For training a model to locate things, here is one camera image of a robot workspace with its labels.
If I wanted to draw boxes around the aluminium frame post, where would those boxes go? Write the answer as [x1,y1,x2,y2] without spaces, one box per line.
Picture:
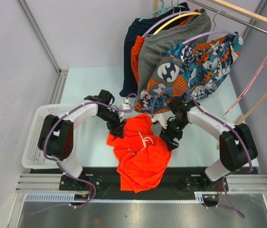
[16,0,61,75]

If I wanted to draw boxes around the patterned blue orange shorts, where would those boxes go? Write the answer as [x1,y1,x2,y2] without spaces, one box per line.
[135,34,243,114]

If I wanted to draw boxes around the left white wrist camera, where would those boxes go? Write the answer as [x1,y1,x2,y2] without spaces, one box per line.
[119,103,133,115]

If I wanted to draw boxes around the dark orange hanging shorts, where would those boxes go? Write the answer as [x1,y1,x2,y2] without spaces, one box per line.
[130,9,200,86]

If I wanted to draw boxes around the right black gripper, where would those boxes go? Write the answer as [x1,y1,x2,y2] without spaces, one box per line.
[159,117,188,152]

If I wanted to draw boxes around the metal clothes rail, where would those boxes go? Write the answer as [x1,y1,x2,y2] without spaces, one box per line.
[190,0,267,37]

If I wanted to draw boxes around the grey shorts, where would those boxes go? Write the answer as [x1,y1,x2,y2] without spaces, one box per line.
[138,9,212,94]

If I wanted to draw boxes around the white slotted cable duct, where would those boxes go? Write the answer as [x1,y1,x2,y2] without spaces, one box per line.
[25,192,204,204]

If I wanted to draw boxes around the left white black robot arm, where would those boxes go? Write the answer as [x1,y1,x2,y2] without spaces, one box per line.
[37,90,131,190]

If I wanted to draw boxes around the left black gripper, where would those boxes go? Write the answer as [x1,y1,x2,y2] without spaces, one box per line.
[97,108,126,139]

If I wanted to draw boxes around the navy blue shorts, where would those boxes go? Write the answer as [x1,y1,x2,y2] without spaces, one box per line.
[119,2,191,98]

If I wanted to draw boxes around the pink wire hanger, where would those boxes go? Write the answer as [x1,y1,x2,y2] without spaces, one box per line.
[225,55,267,114]

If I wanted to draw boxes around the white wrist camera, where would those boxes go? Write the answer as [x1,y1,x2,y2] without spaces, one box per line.
[119,103,133,115]
[151,114,167,129]

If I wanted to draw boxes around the purple hanger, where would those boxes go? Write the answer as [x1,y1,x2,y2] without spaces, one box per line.
[142,10,192,37]
[179,9,239,44]

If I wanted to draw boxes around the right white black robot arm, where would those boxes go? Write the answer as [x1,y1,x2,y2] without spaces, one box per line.
[152,97,258,190]

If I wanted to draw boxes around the wooden clothes rack frame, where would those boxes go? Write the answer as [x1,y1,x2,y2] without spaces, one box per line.
[152,0,267,125]

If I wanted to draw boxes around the purple hanger rear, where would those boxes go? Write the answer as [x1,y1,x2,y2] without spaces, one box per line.
[142,10,192,37]

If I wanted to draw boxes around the teal hanger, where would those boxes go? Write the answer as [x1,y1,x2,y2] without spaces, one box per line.
[138,0,173,21]

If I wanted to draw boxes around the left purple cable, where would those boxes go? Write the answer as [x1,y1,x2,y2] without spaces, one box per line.
[26,93,138,214]

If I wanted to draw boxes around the bright orange shorts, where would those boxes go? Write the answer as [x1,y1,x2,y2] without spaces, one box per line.
[107,114,172,193]

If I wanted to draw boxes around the white plastic laundry basket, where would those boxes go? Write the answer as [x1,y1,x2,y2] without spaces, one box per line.
[22,104,83,173]

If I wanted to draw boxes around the yellow hanger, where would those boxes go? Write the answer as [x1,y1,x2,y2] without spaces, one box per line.
[153,11,201,35]

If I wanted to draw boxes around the purple cable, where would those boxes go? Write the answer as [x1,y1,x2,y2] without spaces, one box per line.
[26,93,138,214]
[150,87,254,219]

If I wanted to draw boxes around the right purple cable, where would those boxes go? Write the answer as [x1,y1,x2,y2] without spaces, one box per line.
[150,87,254,219]

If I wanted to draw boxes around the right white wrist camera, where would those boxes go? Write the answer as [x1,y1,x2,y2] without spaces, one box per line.
[151,114,167,129]

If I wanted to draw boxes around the purple hanger front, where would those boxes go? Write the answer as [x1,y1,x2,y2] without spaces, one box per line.
[179,9,239,44]

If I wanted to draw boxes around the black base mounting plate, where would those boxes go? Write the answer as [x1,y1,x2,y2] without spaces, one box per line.
[30,166,259,207]

